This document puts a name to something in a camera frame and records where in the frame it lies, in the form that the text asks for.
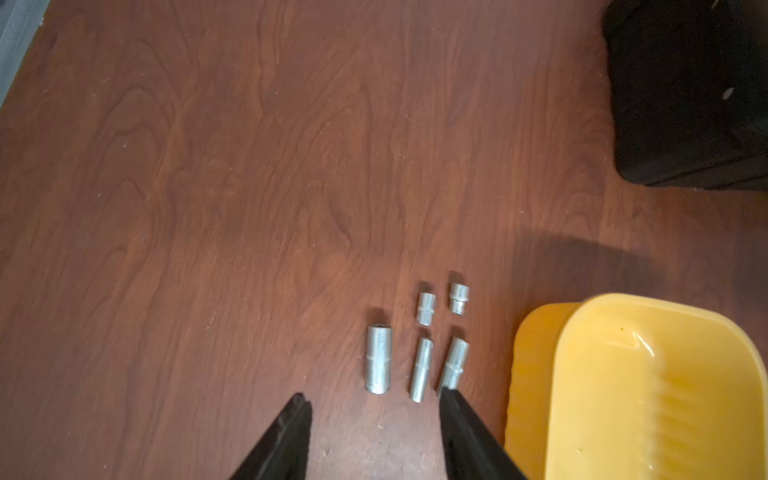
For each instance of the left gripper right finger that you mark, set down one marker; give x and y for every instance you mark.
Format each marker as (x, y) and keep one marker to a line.
(470, 450)

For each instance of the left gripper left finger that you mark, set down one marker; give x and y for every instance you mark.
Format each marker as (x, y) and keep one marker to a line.
(282, 451)

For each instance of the short silver socket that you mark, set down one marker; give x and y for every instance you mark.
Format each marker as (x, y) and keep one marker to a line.
(426, 308)
(459, 296)

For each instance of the yellow plastic tray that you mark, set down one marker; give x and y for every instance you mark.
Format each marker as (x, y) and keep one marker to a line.
(627, 387)

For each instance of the black plastic toolbox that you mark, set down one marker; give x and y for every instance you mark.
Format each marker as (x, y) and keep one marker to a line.
(689, 92)

